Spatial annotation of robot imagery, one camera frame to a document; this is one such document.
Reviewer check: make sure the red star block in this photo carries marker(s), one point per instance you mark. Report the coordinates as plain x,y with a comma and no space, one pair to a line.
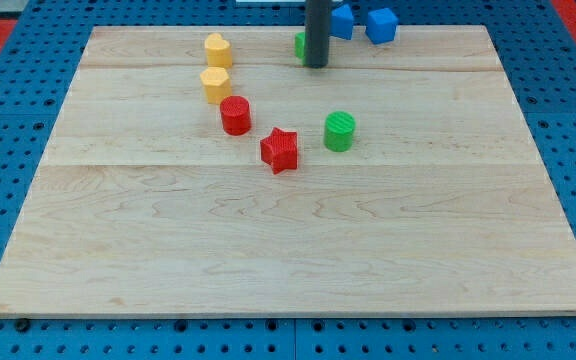
280,150

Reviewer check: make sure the green star block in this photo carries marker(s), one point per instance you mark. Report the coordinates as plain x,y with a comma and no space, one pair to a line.
299,45

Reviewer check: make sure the red cylinder block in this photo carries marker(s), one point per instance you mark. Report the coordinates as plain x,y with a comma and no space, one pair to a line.
235,115

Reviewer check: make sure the yellow heart block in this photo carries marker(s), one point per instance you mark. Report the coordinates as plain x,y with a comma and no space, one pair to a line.
218,51

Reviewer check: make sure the light wooden board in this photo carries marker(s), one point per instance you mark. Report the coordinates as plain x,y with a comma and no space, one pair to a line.
143,207

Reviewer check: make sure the blue triangle block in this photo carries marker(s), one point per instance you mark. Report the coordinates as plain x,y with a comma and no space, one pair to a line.
342,22

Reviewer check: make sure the blue cube block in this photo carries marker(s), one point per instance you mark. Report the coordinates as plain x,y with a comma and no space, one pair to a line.
381,25

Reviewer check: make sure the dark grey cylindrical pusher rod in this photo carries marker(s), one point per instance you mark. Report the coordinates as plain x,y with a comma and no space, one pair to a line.
317,27

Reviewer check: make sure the yellow hexagon block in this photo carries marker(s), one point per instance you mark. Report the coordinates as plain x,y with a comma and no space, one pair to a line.
216,83

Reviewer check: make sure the green cylinder block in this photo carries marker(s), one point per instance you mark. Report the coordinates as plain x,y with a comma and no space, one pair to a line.
339,130

